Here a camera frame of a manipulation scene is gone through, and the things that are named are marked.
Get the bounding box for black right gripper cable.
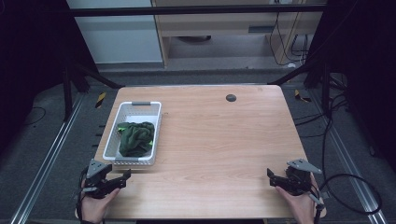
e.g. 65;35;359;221
311;173;384;224

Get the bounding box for dark curtain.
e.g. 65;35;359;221
306;0;396;174
0;0;98;157

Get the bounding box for thin black floor cable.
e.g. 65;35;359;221
23;105;48;127

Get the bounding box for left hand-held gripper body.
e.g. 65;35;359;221
81;159;115;200

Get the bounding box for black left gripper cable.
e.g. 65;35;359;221
75;167;89;224

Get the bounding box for yellow black hazard tape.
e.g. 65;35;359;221
293;89;312;104
94;91;107;109

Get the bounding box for person's right hand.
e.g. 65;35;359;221
275;185;318;224

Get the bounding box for person's left hand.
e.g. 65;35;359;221
79;188;121;224

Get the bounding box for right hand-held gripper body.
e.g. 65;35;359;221
285;158;323;197

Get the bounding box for black floor cables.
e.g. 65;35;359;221
293;74;350;140

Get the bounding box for black horizontal frame bar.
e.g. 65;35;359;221
67;4;329;18

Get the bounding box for white perforated plastic basket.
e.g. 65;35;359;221
102;100;163;166

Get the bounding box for black metal stand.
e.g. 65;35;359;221
268;58;332;118
61;60;125;123

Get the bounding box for dark green cloth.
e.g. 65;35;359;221
117;120;156;158

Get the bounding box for aluminium floor rail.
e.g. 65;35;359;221
310;89;389;224
9;92;86;224

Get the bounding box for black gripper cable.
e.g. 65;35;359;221
75;167;89;224
311;173;384;224

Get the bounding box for black hanging cables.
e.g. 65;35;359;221
268;11;312;68

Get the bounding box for white cabinet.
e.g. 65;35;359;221
65;0;164;65

